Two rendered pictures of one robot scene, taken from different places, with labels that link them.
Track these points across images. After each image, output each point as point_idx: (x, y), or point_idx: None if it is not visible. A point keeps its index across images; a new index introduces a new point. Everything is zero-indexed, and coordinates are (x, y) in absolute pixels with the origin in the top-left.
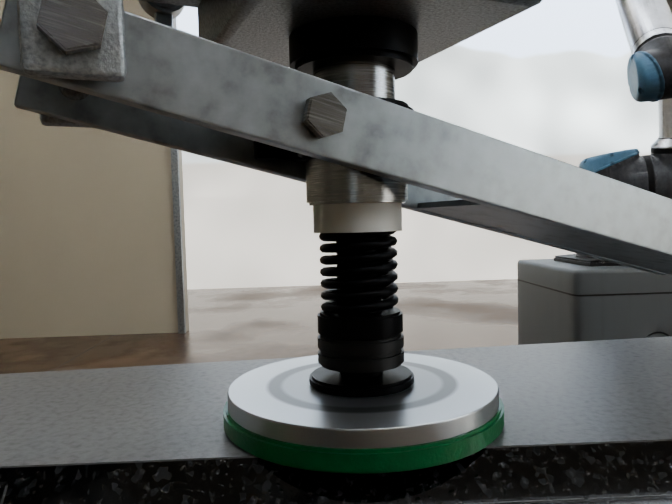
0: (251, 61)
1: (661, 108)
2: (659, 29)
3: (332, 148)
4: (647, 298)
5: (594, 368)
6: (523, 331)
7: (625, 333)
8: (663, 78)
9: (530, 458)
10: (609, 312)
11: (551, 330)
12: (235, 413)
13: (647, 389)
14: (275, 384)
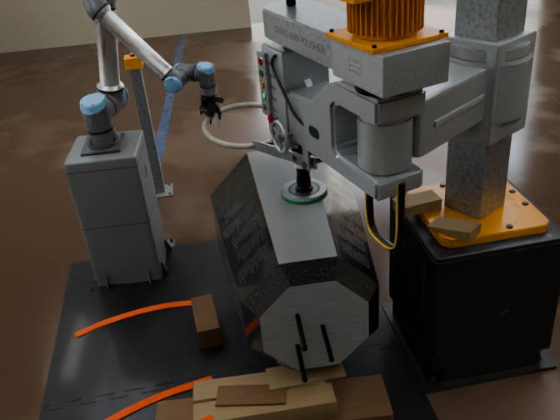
0: None
1: (107, 73)
2: (168, 66)
3: None
4: (141, 155)
5: (277, 172)
6: (82, 197)
7: (142, 172)
8: (182, 86)
9: None
10: (140, 167)
11: (116, 186)
12: (317, 197)
13: (292, 170)
14: (305, 195)
